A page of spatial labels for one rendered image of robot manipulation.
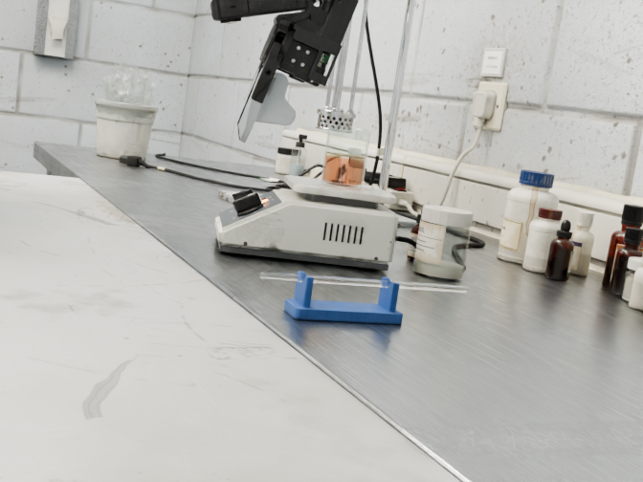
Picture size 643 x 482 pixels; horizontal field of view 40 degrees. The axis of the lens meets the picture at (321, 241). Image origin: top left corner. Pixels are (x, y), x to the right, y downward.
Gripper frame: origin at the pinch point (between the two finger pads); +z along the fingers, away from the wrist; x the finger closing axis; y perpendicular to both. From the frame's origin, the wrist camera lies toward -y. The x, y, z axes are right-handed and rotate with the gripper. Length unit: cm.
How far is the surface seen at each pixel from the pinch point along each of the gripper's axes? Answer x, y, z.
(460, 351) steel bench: -43.3, 19.9, 8.8
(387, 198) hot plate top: -11.6, 17.5, 0.6
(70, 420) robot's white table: -65, -7, 16
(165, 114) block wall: 241, -11, 10
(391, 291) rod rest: -36.1, 14.8, 7.2
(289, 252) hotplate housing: -11.6, 9.5, 10.5
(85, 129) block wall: 234, -36, 27
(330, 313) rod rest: -37.8, 10.1, 10.7
